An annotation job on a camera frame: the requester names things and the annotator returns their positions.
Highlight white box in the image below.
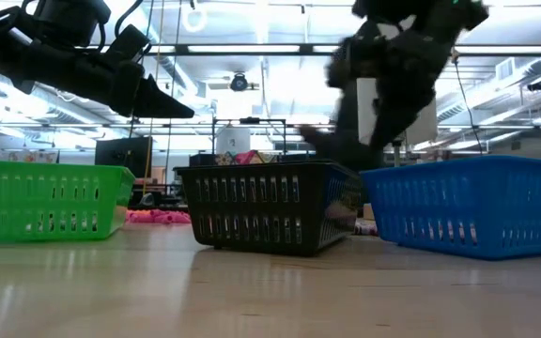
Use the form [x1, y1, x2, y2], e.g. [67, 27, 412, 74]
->
[216, 127, 252, 155]

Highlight blue plastic basket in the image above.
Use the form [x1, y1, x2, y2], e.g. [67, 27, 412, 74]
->
[358, 154, 541, 262]

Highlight white air vent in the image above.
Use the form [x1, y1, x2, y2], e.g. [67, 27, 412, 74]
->
[495, 56, 516, 82]

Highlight black monitor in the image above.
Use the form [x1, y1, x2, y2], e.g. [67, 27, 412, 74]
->
[94, 135, 153, 179]

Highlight white shade wooden table lamp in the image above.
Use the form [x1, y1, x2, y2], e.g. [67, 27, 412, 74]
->
[355, 77, 440, 221]

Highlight white crayon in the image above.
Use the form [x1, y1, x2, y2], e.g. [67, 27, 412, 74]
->
[353, 218, 378, 237]

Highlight black plastic basket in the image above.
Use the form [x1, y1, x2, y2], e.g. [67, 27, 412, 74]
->
[175, 159, 363, 258]

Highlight colourful banner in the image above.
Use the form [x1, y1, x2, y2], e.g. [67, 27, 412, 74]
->
[0, 148, 60, 163]

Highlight pink colourful object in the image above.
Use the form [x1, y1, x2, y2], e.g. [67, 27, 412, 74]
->
[213, 149, 279, 165]

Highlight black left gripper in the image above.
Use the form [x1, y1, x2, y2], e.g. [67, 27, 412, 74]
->
[70, 23, 195, 120]

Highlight black round ceiling camera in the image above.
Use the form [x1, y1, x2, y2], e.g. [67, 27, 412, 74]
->
[230, 72, 249, 93]

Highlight green plastic basket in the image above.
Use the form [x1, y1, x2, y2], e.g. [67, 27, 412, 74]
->
[0, 158, 136, 244]

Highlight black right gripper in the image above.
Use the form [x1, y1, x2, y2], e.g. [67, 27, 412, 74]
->
[298, 32, 455, 173]

